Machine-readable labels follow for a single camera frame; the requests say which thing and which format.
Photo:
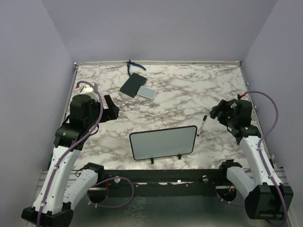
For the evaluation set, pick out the black whiteboard marker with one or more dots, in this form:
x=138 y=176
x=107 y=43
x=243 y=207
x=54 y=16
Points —
x=202 y=125

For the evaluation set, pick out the small white square device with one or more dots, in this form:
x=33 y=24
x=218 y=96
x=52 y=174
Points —
x=146 y=92

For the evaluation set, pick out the small whiteboard black frame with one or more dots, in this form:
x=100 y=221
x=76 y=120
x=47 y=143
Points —
x=149 y=145

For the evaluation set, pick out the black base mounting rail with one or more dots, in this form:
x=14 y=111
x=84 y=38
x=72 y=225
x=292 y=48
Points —
x=164 y=183

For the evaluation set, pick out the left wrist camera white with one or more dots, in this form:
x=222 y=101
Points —
x=88 y=89

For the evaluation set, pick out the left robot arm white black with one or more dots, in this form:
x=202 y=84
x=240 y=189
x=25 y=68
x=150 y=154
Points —
x=54 y=206

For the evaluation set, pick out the black rectangular box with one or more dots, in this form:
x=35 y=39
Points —
x=133 y=84

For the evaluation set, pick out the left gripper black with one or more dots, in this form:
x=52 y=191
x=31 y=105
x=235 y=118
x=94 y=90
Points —
x=111 y=113

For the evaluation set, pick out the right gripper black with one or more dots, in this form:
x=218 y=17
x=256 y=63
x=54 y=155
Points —
x=225 y=106

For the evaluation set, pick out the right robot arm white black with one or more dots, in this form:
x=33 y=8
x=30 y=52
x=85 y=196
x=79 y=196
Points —
x=265 y=195

